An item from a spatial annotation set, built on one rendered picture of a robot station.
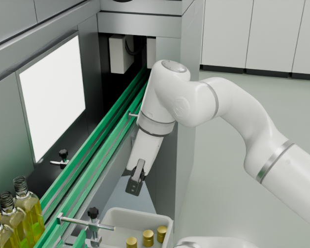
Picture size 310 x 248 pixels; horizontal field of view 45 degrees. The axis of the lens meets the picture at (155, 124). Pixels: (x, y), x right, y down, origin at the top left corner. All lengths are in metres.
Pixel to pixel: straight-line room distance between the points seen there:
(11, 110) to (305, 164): 0.81
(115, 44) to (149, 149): 1.17
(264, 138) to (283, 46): 3.91
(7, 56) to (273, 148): 0.77
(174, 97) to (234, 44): 3.86
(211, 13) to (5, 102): 3.55
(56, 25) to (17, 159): 0.47
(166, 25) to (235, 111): 0.97
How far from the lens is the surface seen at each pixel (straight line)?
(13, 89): 1.13
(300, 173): 0.59
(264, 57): 4.53
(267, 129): 0.62
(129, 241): 1.23
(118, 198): 1.47
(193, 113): 0.63
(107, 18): 1.70
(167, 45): 1.65
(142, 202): 1.45
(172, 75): 0.67
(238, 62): 4.56
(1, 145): 1.11
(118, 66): 1.89
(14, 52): 1.13
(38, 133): 1.28
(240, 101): 0.71
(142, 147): 0.74
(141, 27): 1.66
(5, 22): 1.14
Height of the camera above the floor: 1.71
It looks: 30 degrees down
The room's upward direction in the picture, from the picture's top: straight up
